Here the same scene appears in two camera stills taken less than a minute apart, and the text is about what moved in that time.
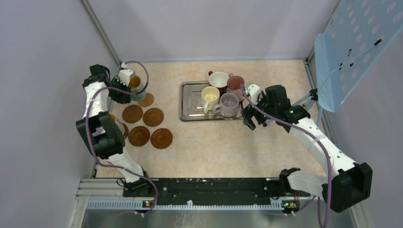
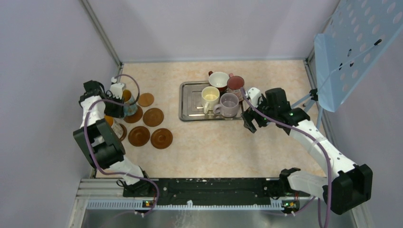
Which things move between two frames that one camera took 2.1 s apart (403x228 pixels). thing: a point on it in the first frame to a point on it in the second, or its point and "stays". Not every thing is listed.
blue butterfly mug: (137, 86) to (129, 110)
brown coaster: (153, 117) stays
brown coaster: (132, 114) stays
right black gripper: (247, 114) stays
